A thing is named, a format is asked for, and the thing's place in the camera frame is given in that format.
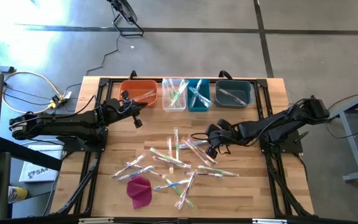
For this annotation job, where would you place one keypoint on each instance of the silver metal bracket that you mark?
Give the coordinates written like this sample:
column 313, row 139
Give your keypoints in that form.
column 269, row 221
column 95, row 221

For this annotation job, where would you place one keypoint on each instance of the black floor fan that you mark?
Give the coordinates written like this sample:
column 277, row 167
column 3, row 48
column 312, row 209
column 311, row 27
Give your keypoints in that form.
column 124, row 9

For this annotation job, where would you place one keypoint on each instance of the green toothbrush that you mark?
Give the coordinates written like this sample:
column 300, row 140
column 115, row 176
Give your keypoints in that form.
column 176, row 90
column 169, row 156
column 176, row 144
column 180, row 91
column 176, row 99
column 168, row 93
column 217, row 171
column 179, row 192

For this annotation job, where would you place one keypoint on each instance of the blue toothbrush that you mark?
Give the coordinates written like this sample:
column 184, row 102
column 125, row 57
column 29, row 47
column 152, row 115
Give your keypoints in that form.
column 171, row 184
column 200, row 96
column 135, row 173
column 194, row 144
column 203, row 100
column 196, row 91

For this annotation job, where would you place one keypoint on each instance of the clear plastic bin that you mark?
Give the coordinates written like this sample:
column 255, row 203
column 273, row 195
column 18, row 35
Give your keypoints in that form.
column 182, row 108

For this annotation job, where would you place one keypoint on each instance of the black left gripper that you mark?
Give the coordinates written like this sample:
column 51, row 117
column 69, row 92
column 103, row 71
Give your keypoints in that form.
column 110, row 110

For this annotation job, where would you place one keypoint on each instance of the teal plastic bin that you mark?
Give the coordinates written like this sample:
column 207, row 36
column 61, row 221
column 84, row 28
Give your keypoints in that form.
column 205, row 84

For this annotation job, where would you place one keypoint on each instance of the white printed box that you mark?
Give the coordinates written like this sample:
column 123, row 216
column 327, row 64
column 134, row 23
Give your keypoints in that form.
column 39, row 174

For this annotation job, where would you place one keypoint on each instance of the yellow plug cluster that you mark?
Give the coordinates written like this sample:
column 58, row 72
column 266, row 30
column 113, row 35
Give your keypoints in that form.
column 56, row 101

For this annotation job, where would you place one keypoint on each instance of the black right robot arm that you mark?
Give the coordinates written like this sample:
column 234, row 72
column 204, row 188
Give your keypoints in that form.
column 275, row 123

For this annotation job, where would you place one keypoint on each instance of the yellow can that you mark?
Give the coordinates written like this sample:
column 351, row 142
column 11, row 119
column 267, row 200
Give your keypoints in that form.
column 17, row 194

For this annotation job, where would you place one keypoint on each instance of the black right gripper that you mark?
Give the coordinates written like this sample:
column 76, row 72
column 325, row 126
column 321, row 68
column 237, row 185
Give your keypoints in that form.
column 233, row 137

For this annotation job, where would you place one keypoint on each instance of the black side desk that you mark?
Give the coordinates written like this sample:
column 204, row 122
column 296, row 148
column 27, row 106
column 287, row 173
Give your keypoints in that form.
column 26, row 152

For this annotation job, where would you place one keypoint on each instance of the orange plastic bin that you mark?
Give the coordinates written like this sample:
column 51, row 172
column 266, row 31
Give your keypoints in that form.
column 135, row 85

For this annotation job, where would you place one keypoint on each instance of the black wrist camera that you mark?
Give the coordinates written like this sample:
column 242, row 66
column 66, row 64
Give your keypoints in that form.
column 126, row 108
column 222, row 135

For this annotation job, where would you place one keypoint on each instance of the dark slate plastic bin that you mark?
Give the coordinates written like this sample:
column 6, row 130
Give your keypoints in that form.
column 241, row 87

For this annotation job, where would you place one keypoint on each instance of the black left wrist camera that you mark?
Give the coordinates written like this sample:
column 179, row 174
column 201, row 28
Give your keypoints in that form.
column 126, row 108

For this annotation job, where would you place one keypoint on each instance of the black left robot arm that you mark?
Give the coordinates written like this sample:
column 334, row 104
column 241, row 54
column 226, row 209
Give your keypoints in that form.
column 57, row 123

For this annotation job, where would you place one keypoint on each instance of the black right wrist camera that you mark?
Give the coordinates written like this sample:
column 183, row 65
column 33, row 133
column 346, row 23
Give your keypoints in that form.
column 222, row 135

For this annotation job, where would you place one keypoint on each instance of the purple toothbrush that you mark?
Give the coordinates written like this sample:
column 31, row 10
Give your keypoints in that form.
column 166, row 160
column 127, row 166
column 148, row 170
column 204, row 174
column 186, row 189
column 232, row 96
column 204, row 152

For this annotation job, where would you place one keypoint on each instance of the magenta folded cloth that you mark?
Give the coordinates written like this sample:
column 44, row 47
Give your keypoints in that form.
column 139, row 193

